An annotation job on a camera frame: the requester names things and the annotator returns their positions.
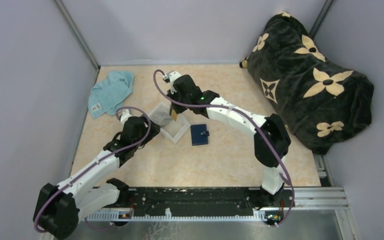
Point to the black floral blanket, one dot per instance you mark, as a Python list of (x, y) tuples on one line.
[(321, 102)]

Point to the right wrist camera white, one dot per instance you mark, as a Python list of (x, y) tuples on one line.
[(170, 78)]

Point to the gold credit card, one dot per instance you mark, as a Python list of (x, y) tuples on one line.
[(172, 112)]

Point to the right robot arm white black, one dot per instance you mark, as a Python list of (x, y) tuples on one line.
[(270, 139)]

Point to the stack of grey cards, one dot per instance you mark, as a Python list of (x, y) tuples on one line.
[(161, 118)]

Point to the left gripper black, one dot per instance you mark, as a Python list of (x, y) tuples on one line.
[(154, 130)]

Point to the aluminium frame rail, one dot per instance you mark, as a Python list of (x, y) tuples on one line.
[(302, 199)]

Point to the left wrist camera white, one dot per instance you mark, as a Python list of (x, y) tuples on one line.
[(124, 116)]

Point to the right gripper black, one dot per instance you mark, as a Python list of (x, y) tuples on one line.
[(173, 106)]

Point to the navy blue card holder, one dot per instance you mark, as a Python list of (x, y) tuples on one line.
[(199, 134)]

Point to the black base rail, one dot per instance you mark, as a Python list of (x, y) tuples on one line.
[(200, 202)]

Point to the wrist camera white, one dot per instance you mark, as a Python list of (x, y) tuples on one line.
[(170, 78), (124, 116)]

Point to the light blue towel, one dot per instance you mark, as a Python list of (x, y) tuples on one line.
[(108, 95)]

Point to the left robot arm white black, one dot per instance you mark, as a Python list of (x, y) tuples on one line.
[(61, 207)]

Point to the white plastic card tray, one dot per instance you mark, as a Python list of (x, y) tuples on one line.
[(171, 128)]

